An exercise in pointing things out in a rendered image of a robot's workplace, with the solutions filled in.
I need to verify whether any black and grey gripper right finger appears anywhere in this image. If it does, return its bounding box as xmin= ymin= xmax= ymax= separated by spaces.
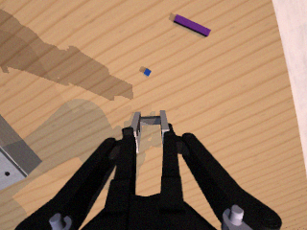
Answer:
xmin=158 ymin=110 xmax=282 ymax=230

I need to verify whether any purple rod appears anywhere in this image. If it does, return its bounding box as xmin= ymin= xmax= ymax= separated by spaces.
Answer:
xmin=174 ymin=14 xmax=211 ymax=36

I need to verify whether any small blue cube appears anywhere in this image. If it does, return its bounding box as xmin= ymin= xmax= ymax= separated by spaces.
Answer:
xmin=144 ymin=68 xmax=152 ymax=76

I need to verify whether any grey rectangular bar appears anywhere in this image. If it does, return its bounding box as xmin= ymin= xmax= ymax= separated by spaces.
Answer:
xmin=140 ymin=116 xmax=160 ymax=126

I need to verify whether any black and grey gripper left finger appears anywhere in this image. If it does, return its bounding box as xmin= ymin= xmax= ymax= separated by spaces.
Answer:
xmin=14 ymin=112 xmax=142 ymax=230

